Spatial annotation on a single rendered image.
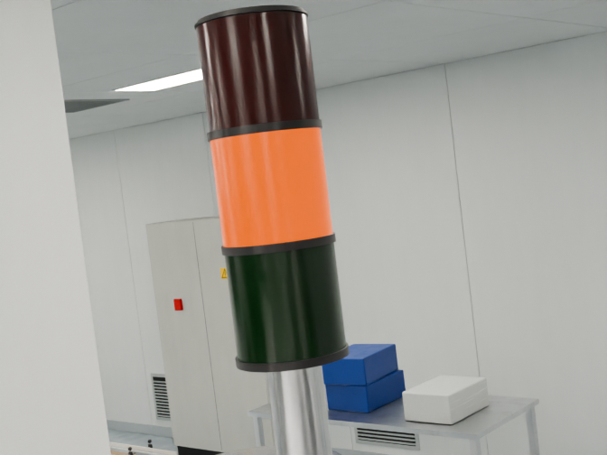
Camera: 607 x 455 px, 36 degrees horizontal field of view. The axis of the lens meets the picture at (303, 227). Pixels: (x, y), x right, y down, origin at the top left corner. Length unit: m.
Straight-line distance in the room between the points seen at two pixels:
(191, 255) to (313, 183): 7.32
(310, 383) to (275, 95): 0.12
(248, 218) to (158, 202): 8.18
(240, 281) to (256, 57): 0.09
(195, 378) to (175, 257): 1.04
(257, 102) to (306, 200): 0.05
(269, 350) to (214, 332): 7.26
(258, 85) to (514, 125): 5.92
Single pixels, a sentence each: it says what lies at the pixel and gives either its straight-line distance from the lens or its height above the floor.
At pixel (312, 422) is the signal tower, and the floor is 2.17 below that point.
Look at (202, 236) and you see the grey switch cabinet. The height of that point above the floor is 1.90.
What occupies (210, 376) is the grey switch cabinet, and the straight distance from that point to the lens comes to 7.80.
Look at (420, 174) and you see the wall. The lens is 6.68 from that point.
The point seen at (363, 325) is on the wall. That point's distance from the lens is 7.16.
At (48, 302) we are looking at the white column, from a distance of 2.02.
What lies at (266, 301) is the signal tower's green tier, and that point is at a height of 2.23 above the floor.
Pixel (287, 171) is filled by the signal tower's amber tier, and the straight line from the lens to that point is 0.38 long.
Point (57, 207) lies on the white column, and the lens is 2.05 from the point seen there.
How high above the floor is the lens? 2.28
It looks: 3 degrees down
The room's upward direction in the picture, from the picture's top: 7 degrees counter-clockwise
